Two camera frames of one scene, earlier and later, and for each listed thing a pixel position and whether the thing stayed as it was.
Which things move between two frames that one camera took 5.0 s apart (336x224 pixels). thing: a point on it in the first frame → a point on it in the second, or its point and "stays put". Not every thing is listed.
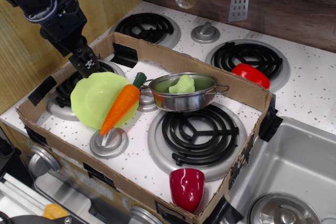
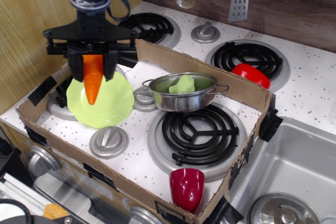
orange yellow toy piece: [53, 211] stays put
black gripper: [65, 27] → [91, 35]
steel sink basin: [300, 159] stays put
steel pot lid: [283, 208] stays put
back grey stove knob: [206, 34] stays put
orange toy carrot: [122, 104] → [93, 67]
